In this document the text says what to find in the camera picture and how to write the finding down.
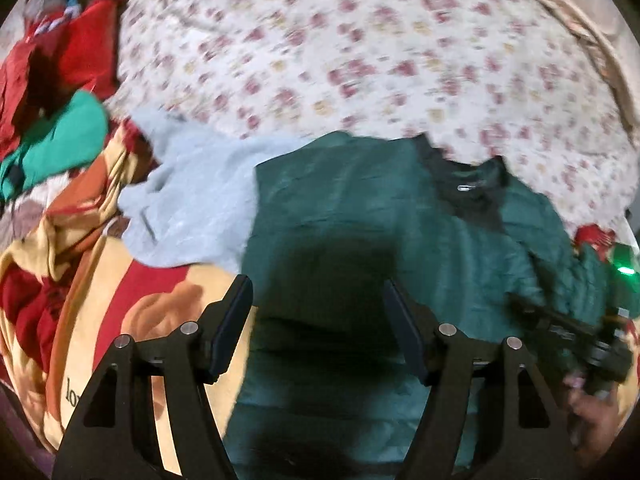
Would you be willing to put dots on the light grey fleece sweatshirt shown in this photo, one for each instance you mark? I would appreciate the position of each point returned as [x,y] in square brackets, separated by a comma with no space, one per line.
[199,203]

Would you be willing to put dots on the bright green garment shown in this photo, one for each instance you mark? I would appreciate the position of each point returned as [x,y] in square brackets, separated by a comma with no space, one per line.
[70,138]

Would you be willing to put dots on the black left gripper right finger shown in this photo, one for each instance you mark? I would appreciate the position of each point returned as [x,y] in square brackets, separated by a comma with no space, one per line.
[489,413]

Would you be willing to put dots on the small red cloth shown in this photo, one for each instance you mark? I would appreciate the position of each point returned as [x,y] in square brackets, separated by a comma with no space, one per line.
[600,240]

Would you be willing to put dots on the yellow red love blanket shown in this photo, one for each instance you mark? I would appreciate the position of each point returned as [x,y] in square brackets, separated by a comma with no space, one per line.
[70,287]

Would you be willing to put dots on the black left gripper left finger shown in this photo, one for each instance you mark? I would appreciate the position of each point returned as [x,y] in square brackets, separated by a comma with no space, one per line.
[112,433]

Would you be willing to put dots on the person's right hand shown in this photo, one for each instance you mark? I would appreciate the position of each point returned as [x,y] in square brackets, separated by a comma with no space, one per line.
[600,417]

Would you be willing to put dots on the red garment pile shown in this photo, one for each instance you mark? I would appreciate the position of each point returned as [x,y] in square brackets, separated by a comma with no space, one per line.
[64,50]

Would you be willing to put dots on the floral white quilt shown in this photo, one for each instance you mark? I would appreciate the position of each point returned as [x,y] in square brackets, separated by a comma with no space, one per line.
[479,77]

